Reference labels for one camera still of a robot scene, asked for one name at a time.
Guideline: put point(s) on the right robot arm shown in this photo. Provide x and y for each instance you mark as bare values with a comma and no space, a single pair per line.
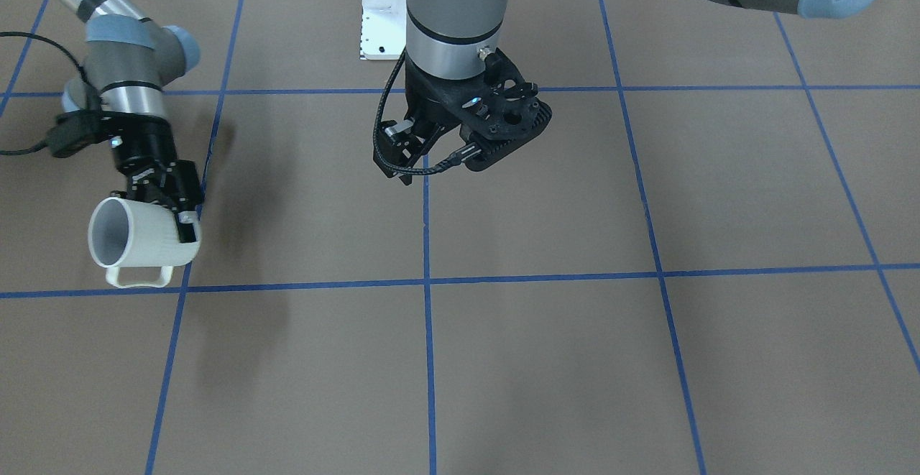
117,96

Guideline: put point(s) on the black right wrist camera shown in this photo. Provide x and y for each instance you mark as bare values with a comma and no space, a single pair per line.
74,131

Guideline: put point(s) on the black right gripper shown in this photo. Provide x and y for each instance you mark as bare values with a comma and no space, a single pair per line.
144,146

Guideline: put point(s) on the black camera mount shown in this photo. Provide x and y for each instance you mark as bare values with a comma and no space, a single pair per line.
500,111

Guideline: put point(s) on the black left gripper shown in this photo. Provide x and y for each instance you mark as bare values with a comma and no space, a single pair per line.
422,105

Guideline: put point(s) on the white ribbed mug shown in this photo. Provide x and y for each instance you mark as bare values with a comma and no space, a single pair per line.
124,234

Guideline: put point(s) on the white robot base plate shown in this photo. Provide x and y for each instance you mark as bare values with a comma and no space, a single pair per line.
382,29

